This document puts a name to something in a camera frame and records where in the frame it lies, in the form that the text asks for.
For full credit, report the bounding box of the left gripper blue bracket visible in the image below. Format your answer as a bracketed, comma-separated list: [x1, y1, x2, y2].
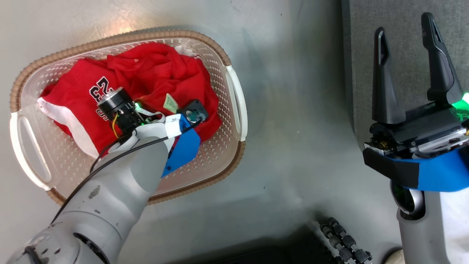
[96, 87, 201, 178]

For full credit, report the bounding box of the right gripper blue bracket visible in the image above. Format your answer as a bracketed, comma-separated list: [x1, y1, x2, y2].
[362, 12, 469, 193]

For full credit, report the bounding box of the red garment with white trim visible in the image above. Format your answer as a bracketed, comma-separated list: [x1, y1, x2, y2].
[106, 42, 223, 144]

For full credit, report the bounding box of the white plastic laundry basket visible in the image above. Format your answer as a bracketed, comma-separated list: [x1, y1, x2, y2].
[9, 29, 248, 206]

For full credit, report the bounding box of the grey fabric sofa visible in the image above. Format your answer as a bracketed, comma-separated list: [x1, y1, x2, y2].
[341, 0, 469, 151]

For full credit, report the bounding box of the black omni wheel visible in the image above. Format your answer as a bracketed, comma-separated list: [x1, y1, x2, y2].
[318, 217, 374, 264]

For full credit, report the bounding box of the beige rounded object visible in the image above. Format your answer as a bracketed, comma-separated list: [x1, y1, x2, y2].
[382, 249, 404, 264]

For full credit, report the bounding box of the white cable label tag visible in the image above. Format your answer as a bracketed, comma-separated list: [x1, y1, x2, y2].
[165, 113, 183, 139]

